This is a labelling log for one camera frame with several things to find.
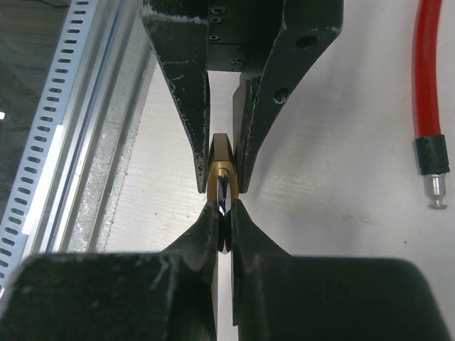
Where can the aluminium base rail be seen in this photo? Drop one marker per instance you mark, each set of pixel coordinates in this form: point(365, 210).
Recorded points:
point(105, 97)

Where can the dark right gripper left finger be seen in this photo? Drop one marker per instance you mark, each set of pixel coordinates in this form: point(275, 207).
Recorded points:
point(166, 295)

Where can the white slotted cable duct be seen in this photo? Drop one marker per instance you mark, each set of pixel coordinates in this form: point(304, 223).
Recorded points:
point(38, 164)

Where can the thick red cable lock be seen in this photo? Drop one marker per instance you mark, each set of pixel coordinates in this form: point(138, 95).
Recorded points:
point(430, 143)

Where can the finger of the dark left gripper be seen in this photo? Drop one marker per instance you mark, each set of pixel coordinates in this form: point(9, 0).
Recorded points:
point(287, 38)
point(181, 89)

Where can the medium brass padlock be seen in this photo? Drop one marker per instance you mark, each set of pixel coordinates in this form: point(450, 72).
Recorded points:
point(222, 188)

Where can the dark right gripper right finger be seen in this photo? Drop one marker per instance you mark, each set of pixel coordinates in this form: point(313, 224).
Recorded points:
point(278, 296)

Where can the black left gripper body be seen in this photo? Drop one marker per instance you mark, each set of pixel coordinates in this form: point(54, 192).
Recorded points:
point(236, 29)

